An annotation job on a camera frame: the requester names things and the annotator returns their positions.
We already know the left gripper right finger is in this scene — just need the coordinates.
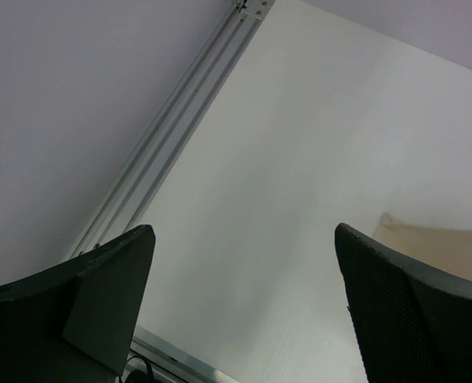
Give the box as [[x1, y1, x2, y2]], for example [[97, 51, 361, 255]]
[[334, 223, 472, 382]]

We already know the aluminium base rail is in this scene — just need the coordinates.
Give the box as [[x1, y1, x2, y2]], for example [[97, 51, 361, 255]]
[[130, 326, 238, 383]]

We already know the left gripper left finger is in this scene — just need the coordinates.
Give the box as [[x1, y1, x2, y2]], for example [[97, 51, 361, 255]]
[[0, 225, 155, 382]]

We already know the left side frame rail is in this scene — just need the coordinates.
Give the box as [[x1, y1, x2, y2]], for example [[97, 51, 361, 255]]
[[65, 1, 273, 259]]

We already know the canvas bag with orange handles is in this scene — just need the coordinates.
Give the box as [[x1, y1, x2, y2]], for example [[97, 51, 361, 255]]
[[373, 213, 472, 281]]

